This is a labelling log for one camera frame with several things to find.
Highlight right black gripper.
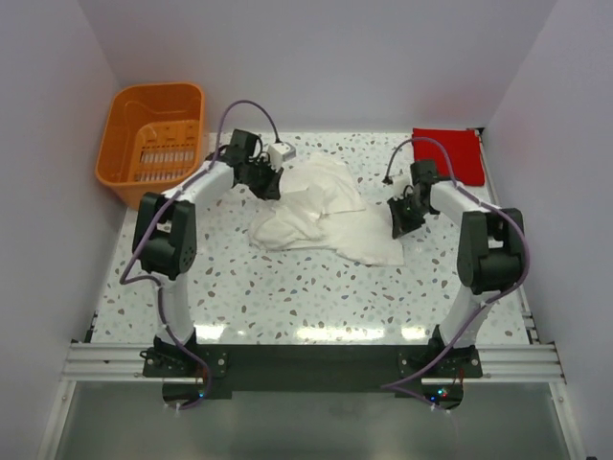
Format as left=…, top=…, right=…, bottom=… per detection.
left=387, top=193, right=434, bottom=239

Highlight white t shirt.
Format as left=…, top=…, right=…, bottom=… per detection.
left=248, top=152, right=404, bottom=266

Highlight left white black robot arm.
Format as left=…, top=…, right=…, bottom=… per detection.
left=120, top=129, right=296, bottom=376

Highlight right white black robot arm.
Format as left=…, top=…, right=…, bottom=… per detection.
left=383, top=160, right=528, bottom=377

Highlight red folded t shirt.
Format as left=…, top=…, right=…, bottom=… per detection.
left=413, top=127, right=486, bottom=187

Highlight orange plastic basket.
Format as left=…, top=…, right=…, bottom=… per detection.
left=95, top=82, right=209, bottom=210

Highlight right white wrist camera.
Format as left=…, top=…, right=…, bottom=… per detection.
left=383, top=174, right=413, bottom=199

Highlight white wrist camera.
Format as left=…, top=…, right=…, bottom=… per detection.
left=383, top=174, right=413, bottom=199
left=266, top=142, right=296, bottom=170

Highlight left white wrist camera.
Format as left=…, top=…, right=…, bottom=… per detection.
left=266, top=142, right=296, bottom=170

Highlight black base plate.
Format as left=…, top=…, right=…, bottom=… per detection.
left=140, top=344, right=484, bottom=408

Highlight aluminium rail frame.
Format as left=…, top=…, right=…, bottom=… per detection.
left=38, top=316, right=589, bottom=459

